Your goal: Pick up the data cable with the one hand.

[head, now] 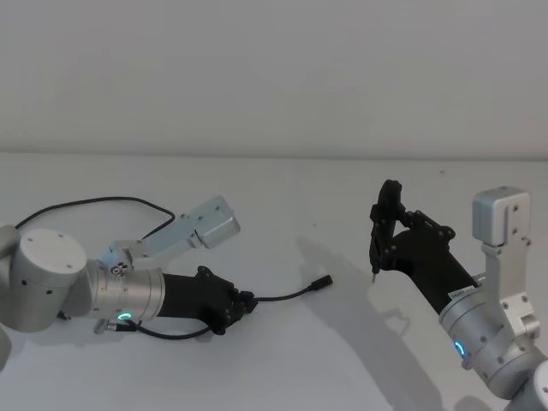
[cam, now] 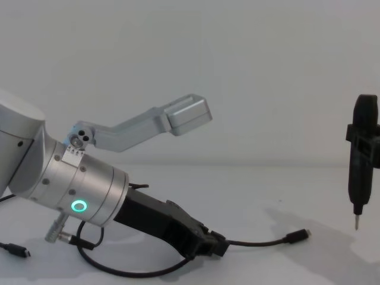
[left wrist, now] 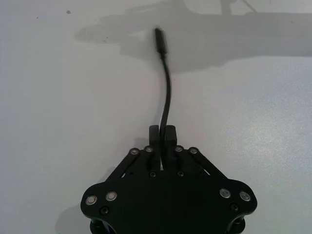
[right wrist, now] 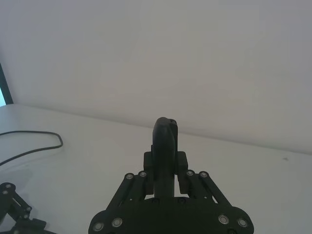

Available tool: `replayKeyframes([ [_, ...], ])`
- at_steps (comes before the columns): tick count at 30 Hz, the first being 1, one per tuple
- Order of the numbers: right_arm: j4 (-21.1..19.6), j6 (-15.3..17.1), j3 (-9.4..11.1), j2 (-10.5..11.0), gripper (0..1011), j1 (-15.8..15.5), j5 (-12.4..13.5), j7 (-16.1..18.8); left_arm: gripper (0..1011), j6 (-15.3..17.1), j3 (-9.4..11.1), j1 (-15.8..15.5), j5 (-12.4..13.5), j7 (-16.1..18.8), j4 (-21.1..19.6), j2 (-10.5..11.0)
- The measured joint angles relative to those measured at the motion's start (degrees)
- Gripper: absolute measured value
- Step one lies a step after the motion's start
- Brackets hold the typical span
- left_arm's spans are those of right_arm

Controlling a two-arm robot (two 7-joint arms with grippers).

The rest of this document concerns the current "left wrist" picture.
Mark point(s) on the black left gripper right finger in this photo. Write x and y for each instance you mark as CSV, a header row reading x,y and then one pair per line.
x,y
170,136

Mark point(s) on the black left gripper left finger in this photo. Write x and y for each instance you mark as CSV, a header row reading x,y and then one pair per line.
x,y
153,136

